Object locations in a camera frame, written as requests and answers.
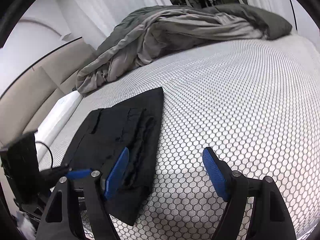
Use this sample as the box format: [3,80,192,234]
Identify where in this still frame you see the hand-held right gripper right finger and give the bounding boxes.
[202,147,298,240]

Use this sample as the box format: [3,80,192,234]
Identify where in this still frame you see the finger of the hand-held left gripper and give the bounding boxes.
[66,169,93,180]
[41,164,72,178]

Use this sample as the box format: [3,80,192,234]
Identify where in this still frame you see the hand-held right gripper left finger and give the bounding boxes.
[36,147,130,240]

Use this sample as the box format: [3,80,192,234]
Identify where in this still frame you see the black pants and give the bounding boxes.
[60,87,165,227]

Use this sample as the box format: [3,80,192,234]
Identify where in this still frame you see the white pillow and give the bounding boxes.
[35,90,83,160]

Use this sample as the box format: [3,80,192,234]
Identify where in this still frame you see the bed with honeycomb cover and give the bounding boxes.
[37,34,320,240]

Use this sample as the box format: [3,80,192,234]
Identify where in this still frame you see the beige padded headboard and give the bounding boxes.
[0,37,97,148]

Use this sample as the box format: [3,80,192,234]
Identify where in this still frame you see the grey duvet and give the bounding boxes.
[76,4,293,95]

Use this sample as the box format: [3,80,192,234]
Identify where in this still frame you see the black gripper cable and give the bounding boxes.
[35,142,54,169]

